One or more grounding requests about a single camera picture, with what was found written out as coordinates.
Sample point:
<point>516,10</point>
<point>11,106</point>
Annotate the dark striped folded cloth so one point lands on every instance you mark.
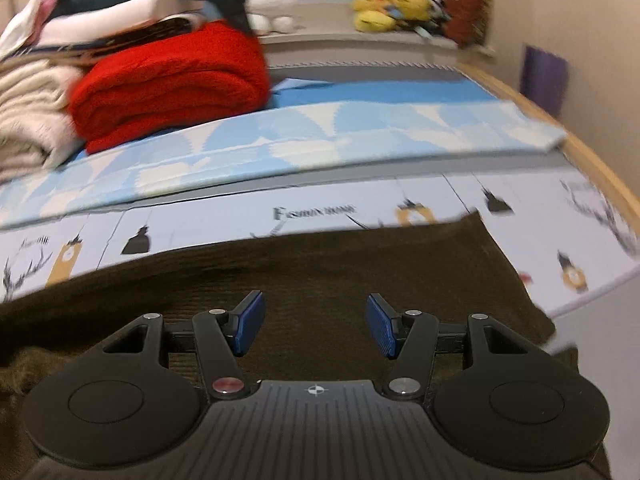
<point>89,53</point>

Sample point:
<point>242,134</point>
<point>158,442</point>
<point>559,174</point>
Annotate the dark olive corduroy pants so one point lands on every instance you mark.
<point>316,408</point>

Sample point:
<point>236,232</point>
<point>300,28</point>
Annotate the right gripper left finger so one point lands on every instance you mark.
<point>142,390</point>

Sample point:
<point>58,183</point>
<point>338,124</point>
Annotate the white deer print bedsheet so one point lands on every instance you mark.
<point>565,239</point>

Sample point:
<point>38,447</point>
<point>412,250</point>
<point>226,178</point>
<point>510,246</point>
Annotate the light blue patterned quilt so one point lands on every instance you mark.
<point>307,125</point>

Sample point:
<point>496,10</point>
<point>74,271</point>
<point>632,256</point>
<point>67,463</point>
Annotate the white pillow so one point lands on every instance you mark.
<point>114,20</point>

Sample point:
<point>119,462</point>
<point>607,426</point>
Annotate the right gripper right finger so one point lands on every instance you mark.
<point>489,392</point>

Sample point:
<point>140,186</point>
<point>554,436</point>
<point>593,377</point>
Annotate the white plush toy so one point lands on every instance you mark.
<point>271,16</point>

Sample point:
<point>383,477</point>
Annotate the yellow plush toy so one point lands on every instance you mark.
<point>388,15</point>

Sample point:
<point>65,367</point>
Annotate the red folded blanket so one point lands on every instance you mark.
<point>215,72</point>

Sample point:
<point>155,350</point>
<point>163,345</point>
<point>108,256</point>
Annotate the dark red bag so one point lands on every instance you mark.
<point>468,21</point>

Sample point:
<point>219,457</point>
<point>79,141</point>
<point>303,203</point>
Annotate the white window sill ledge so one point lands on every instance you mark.
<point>333,20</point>

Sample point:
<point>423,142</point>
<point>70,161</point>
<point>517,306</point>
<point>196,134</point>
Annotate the cream folded blanket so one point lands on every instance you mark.
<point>37,131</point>

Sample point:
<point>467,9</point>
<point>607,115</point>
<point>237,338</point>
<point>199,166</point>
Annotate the wooden bed frame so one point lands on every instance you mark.
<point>576,151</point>

